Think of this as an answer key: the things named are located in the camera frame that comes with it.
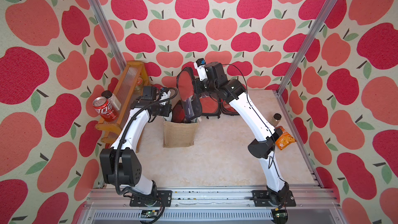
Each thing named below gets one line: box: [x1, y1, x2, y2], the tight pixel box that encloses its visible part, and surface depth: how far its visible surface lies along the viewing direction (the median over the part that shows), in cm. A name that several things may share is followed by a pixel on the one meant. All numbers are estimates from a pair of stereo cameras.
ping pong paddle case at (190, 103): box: [176, 66, 203, 123], surface depth 80 cm
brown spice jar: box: [268, 113, 282, 128], surface depth 97 cm
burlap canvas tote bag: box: [162, 120, 199, 148], surface depth 81 cm
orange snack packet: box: [275, 125, 298, 151], surface depth 92 cm
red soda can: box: [92, 96, 120, 122], surface depth 65 cm
